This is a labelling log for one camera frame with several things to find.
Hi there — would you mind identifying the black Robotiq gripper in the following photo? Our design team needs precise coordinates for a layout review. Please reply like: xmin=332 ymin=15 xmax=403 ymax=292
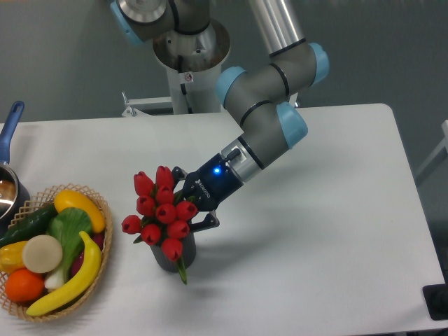
xmin=171 ymin=153 xmax=243 ymax=232

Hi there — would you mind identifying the red tulip bouquet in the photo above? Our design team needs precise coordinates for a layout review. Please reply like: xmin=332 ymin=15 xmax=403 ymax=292
xmin=122 ymin=166 xmax=198 ymax=284

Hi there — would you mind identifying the dark grey ribbed vase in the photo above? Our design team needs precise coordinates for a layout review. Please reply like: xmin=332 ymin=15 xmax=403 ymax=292
xmin=150 ymin=233 xmax=197 ymax=273

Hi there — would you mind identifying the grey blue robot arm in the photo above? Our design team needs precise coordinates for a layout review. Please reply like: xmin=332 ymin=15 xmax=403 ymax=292
xmin=110 ymin=1 xmax=330 ymax=232

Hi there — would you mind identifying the dark red vegetable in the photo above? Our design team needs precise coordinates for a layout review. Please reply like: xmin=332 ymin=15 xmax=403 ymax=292
xmin=70 ymin=232 xmax=104 ymax=278

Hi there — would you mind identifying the yellow banana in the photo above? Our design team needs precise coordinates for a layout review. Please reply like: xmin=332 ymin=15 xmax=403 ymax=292
xmin=26 ymin=231 xmax=102 ymax=317

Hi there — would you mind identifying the yellow squash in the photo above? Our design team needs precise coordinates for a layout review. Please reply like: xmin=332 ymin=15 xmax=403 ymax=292
xmin=53 ymin=189 xmax=106 ymax=233

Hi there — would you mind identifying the green bok choy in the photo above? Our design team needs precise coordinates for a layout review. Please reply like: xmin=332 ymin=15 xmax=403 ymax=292
xmin=44 ymin=207 xmax=92 ymax=291

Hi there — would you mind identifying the woven wicker basket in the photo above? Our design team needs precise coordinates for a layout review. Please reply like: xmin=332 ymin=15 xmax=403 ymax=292
xmin=1 ymin=183 xmax=113 ymax=323

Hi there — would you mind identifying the green cucumber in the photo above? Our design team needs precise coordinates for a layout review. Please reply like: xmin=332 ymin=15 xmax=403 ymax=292
xmin=1 ymin=203 xmax=57 ymax=247

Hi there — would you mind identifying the beige round disc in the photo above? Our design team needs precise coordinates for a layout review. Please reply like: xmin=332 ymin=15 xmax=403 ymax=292
xmin=22 ymin=234 xmax=63 ymax=274

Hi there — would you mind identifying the orange fruit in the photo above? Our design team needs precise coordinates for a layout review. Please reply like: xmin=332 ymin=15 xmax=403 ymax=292
xmin=5 ymin=268 xmax=44 ymax=303

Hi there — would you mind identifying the black device at table edge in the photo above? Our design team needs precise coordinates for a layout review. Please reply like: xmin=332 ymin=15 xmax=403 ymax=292
xmin=422 ymin=283 xmax=447 ymax=321

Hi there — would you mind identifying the blue handled saucepan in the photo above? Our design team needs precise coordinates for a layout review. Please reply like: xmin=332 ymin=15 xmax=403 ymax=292
xmin=1 ymin=101 xmax=29 ymax=237

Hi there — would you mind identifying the white frame at right edge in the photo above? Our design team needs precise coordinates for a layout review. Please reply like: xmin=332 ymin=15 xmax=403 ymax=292
xmin=414 ymin=120 xmax=447 ymax=186

